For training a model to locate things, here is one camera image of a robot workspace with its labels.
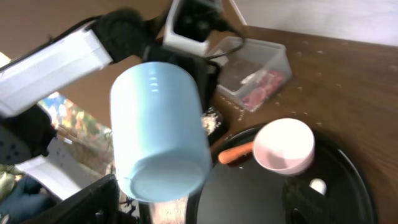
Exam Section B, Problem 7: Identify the black rectangular tray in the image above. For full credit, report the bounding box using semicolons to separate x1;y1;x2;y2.
201;106;228;145

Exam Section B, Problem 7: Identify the clear plastic bin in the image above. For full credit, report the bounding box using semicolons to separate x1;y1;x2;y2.
210;37;292;112

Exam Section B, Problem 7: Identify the rice and peanut pile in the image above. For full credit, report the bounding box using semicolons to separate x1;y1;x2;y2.
201;107;221;136

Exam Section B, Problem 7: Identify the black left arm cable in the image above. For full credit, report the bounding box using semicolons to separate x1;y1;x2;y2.
205;18;246;60

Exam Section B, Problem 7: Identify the red snack wrapper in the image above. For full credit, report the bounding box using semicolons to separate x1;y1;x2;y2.
242;70;285;111

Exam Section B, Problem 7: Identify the pink bowl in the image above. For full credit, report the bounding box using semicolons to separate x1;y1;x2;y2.
252;118;315;175

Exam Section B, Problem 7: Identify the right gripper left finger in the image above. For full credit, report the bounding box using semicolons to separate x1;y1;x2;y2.
26;174;119;224

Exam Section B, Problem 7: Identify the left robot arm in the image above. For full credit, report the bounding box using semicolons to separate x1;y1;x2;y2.
1;9;221;165

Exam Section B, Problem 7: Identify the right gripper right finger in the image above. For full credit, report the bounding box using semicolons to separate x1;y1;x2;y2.
282;178;348;224

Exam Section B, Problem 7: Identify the orange carrot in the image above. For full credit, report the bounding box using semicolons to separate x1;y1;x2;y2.
218;142;254;164

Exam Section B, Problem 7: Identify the round black serving tray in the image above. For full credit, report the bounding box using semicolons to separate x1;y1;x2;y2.
185;131;378;224

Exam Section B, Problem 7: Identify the light blue cup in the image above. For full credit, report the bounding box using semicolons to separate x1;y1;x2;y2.
110;62;212;203

